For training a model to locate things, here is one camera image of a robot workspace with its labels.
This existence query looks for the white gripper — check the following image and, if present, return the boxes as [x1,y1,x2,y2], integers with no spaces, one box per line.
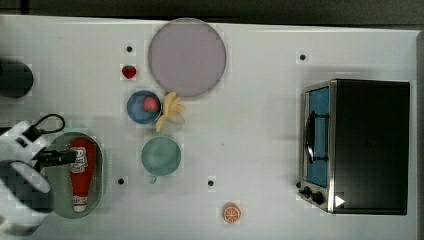
[0,121,76,171]

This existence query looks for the red ketchup bottle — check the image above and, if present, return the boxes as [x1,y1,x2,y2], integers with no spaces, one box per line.
[70,138,96,213]

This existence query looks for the black cylinder robot base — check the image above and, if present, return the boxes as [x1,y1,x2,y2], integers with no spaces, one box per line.
[0,61,34,98]

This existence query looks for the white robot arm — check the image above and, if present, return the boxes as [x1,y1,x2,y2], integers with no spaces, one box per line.
[0,121,77,240]

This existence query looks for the small blue bowl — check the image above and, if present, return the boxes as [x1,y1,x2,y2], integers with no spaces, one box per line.
[127,90,162,124]

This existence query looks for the green mug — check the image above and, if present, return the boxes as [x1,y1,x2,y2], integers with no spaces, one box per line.
[141,136,182,184]

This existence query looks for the strawberry in blue bowl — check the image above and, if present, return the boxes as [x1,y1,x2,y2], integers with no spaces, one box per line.
[143,96,159,113]

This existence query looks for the red strawberry on table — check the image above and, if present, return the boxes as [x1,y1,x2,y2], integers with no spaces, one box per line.
[121,65,137,79]

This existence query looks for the yellow banana bunch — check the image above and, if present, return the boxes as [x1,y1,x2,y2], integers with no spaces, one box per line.
[156,92,185,132]

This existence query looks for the round grey plate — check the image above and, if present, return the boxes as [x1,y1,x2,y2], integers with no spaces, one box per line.
[148,18,227,97]

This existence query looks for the orange slice toy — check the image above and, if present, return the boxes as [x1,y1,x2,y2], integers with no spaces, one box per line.
[222,202,242,224]

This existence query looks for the silver black toaster oven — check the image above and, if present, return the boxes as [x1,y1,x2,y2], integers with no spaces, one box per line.
[296,79,410,215]

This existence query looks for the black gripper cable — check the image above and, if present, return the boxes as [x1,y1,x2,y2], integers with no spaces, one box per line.
[22,113,66,143]

